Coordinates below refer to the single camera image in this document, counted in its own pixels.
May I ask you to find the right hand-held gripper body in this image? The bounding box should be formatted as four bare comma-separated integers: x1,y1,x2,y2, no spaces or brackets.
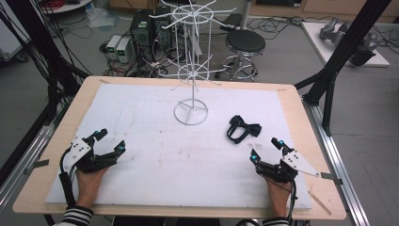
255,150,320,185

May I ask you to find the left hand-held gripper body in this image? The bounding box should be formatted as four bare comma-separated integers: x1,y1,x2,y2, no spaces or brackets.
66,136,119,174

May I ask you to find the person's right hand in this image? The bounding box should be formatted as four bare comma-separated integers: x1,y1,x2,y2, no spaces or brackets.
264,176,294,219

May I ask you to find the person's left hand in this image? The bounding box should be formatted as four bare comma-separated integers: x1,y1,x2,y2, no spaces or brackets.
74,166,111,210

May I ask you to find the black bow tie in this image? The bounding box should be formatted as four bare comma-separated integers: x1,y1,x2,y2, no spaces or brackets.
226,114,263,145

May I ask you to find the thin wooden stick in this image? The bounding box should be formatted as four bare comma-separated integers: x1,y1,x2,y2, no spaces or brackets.
307,190,333,217

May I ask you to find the person's right striped sleeve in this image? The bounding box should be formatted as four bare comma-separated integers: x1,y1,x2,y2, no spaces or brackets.
261,217,291,226

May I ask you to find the person's striped sleeve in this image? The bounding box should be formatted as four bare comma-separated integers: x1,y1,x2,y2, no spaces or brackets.
53,204,95,226
261,217,291,226

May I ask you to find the white foam mat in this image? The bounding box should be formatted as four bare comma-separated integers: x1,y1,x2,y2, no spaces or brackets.
45,83,313,211

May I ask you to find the person's left striped sleeve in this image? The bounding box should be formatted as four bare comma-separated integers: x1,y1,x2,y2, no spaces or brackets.
53,204,95,226

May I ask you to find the grey power supply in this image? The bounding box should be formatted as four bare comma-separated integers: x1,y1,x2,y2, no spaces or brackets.
115,38,133,64
105,34,123,60

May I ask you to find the black round stool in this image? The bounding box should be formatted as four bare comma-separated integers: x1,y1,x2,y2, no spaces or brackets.
215,28,267,83

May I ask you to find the white floor board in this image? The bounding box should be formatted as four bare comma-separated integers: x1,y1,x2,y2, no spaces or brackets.
300,21,391,69

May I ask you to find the black computer tower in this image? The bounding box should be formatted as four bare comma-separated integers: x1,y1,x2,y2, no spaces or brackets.
152,5,174,50
129,8,155,54

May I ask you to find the clear plastic bag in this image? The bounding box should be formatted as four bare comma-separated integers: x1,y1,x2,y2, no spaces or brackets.
85,7,120,30

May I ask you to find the round white table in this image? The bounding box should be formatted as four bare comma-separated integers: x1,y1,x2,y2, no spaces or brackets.
40,0,94,15

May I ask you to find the grey metal pole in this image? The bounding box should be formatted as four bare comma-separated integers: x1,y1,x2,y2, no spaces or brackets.
239,0,254,31

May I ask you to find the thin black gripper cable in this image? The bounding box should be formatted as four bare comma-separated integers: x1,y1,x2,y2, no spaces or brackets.
286,178,298,226

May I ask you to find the thick black gripper cable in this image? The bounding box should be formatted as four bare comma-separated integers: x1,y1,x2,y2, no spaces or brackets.
58,145,78,209

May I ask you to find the grey metal bracket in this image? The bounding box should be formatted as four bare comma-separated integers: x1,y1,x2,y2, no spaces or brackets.
320,171,343,186
24,158,51,176

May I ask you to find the aluminium rail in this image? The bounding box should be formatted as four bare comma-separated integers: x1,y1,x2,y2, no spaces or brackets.
302,96,372,226
0,105,70,209

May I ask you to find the white wire display rack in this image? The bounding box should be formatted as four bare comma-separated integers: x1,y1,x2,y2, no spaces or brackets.
149,0,238,127

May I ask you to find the black metal frame stand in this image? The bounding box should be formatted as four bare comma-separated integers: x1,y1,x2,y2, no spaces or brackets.
294,0,393,137
0,0,92,127

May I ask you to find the bundle of floor cables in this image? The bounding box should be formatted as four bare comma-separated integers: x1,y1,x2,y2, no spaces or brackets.
247,14,312,41

